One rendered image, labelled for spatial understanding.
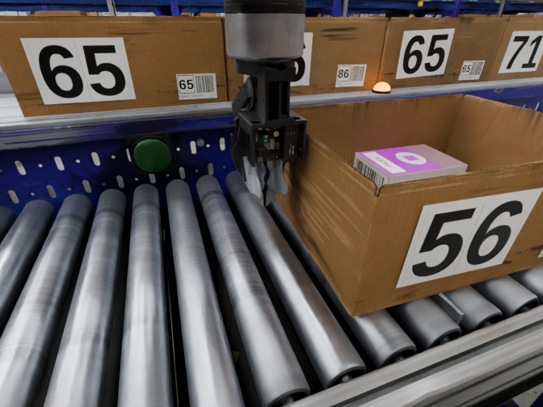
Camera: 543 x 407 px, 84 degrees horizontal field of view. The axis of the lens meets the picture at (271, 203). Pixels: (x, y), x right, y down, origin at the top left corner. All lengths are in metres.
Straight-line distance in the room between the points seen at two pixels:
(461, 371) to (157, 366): 0.30
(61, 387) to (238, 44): 0.38
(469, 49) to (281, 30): 0.77
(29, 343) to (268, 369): 0.26
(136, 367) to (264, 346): 0.13
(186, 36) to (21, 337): 0.55
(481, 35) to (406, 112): 0.48
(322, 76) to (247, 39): 0.45
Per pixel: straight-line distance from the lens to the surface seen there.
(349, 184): 0.31
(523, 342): 0.45
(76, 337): 0.41
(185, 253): 0.47
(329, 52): 0.79
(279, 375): 0.34
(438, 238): 0.36
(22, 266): 0.59
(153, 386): 0.35
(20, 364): 0.43
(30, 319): 0.46
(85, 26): 0.69
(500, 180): 0.38
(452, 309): 0.45
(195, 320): 0.38
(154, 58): 0.69
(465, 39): 1.05
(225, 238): 0.48
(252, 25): 0.35
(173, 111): 0.65
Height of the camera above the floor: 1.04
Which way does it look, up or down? 31 degrees down
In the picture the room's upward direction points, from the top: straight up
